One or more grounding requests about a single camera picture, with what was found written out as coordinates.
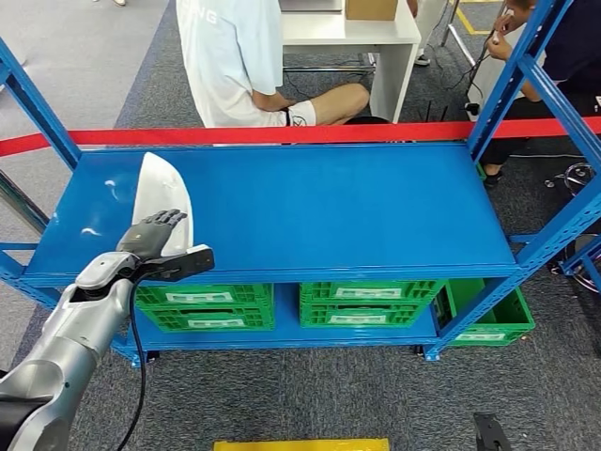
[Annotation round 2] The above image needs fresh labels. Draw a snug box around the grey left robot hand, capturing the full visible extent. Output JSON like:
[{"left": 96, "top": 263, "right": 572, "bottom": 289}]
[{"left": 115, "top": 209, "right": 189, "bottom": 263}]

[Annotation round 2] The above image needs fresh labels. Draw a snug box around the white plastic shell part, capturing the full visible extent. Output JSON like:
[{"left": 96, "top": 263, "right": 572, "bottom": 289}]
[{"left": 131, "top": 151, "right": 195, "bottom": 257}]

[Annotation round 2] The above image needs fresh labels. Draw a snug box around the blue metal shelf rack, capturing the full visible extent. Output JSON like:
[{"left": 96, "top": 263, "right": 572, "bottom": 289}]
[
  {"left": 551, "top": 233, "right": 601, "bottom": 294},
  {"left": 0, "top": 0, "right": 601, "bottom": 368}
]

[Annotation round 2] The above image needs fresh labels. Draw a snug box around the green plastic crate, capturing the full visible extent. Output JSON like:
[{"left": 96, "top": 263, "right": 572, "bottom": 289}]
[
  {"left": 431, "top": 278, "right": 536, "bottom": 348},
  {"left": 299, "top": 302, "right": 430, "bottom": 330},
  {"left": 299, "top": 280, "right": 444, "bottom": 306},
  {"left": 140, "top": 304, "right": 277, "bottom": 333},
  {"left": 135, "top": 283, "right": 275, "bottom": 313}
]

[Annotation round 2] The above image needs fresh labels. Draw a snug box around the red barrier belt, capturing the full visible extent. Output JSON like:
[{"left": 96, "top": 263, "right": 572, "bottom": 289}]
[{"left": 0, "top": 117, "right": 601, "bottom": 159}]

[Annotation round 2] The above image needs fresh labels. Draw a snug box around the person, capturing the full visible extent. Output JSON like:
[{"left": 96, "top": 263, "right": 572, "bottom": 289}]
[
  {"left": 406, "top": 0, "right": 447, "bottom": 67},
  {"left": 478, "top": 0, "right": 601, "bottom": 188},
  {"left": 176, "top": 0, "right": 372, "bottom": 129}
]

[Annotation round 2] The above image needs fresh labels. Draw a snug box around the yellow floor tape square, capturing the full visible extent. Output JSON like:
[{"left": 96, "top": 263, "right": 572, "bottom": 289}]
[{"left": 212, "top": 438, "right": 391, "bottom": 451}]

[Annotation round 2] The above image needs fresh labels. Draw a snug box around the grey laptop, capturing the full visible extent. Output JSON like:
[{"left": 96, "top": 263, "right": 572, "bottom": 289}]
[{"left": 279, "top": 0, "right": 344, "bottom": 14}]

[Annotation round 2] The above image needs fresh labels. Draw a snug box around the white desk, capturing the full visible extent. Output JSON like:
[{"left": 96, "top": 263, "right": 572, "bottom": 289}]
[{"left": 279, "top": 0, "right": 422, "bottom": 124}]

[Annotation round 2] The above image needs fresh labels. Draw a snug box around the brown cardboard box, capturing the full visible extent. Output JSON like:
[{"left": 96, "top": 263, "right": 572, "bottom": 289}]
[{"left": 345, "top": 0, "right": 399, "bottom": 22}]

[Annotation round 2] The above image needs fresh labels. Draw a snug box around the chrome chair base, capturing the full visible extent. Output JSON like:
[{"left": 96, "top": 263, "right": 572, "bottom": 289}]
[
  {"left": 544, "top": 162, "right": 597, "bottom": 197},
  {"left": 563, "top": 233, "right": 601, "bottom": 294}
]

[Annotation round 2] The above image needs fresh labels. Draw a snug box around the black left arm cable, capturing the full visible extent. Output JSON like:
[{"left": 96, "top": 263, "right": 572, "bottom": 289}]
[{"left": 115, "top": 276, "right": 149, "bottom": 451}]

